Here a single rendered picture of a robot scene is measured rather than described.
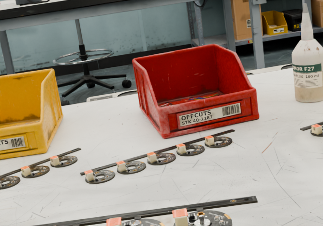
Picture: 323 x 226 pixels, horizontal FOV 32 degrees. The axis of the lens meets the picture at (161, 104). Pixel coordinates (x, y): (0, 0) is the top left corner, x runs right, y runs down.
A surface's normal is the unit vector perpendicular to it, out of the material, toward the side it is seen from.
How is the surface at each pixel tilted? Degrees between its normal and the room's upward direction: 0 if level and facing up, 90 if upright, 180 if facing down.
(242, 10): 90
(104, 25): 90
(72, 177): 0
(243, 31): 89
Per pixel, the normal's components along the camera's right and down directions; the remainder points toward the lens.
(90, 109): -0.14, -0.95
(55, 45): 0.11, 0.26
